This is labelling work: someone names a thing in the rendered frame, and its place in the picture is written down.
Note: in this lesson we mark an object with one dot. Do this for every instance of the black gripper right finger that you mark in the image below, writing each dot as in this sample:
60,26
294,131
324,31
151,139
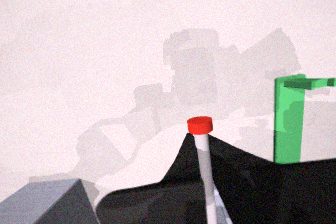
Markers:
257,191

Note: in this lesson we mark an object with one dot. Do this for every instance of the grey tapered pin with red cap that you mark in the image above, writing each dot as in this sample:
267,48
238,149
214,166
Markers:
200,126

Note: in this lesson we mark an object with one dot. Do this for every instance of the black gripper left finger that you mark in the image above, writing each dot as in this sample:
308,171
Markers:
179,198

